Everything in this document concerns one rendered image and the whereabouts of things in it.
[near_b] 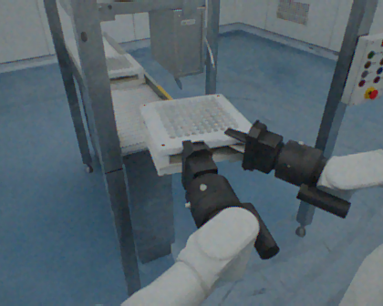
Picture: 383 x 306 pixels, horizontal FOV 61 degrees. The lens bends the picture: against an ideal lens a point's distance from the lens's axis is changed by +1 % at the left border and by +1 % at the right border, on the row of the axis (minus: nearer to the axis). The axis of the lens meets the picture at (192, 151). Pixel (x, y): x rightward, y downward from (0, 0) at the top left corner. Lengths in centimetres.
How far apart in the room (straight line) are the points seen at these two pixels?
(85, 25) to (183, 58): 32
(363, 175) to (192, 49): 62
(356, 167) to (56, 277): 153
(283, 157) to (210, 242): 28
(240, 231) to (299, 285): 130
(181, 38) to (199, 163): 50
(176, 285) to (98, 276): 135
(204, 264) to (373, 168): 36
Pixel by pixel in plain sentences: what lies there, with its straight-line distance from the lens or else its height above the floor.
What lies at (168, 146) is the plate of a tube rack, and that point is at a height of 105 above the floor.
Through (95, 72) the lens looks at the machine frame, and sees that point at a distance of 90.
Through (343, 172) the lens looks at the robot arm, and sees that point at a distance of 66.
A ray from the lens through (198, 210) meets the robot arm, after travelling 56.
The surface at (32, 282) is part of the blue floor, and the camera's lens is 189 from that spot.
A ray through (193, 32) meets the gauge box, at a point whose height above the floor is 118.
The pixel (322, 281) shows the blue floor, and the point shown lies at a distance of 183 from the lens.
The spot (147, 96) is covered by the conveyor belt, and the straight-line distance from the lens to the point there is 143.
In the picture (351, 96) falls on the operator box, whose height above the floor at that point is 88.
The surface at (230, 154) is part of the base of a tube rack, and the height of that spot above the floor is 100.
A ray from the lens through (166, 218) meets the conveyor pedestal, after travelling 159.
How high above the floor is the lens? 143
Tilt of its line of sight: 35 degrees down
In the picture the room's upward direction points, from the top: straight up
